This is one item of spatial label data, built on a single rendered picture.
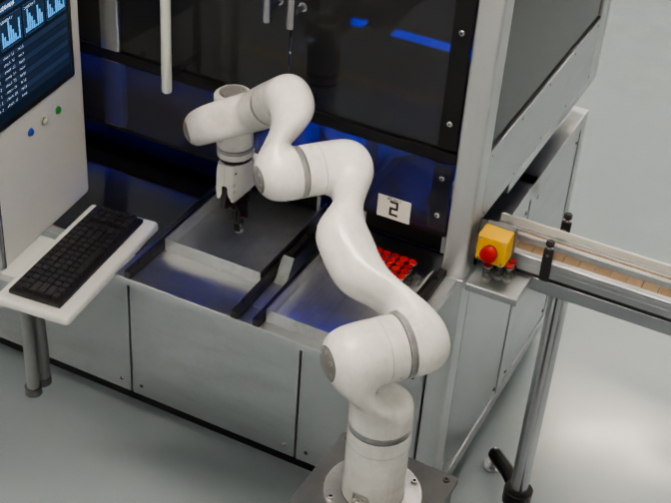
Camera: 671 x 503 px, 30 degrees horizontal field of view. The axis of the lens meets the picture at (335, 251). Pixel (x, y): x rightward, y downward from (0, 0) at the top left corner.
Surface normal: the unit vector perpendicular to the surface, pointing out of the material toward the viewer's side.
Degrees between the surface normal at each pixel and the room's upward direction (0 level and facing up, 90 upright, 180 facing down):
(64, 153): 90
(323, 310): 0
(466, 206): 90
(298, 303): 0
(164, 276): 0
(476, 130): 90
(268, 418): 90
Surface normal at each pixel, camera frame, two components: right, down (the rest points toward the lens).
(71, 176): 0.93, 0.26
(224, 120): -0.33, 0.16
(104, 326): -0.45, 0.49
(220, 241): 0.07, -0.81
